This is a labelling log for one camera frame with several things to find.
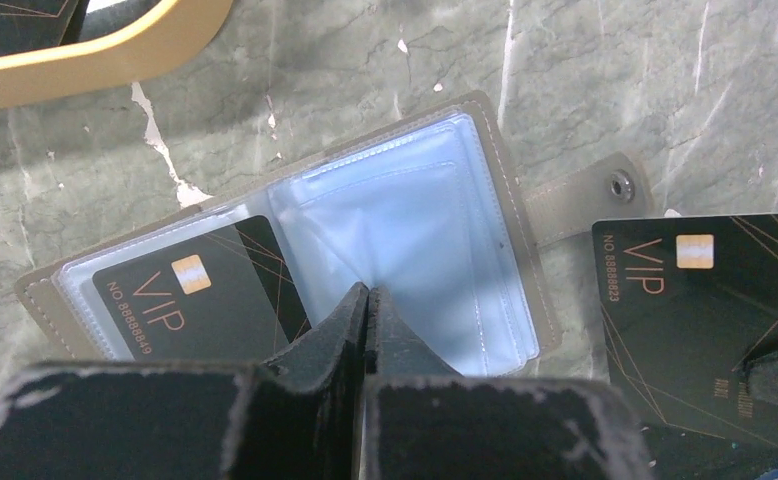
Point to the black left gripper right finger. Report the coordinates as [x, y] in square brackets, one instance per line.
[423, 420]

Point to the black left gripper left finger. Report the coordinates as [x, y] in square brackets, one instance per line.
[289, 417]

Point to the black VIP card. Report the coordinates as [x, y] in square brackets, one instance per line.
[686, 303]
[223, 295]

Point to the stack of black cards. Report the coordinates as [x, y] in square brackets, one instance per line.
[34, 25]

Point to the orange oval plastic tray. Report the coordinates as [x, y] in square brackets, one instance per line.
[161, 40]

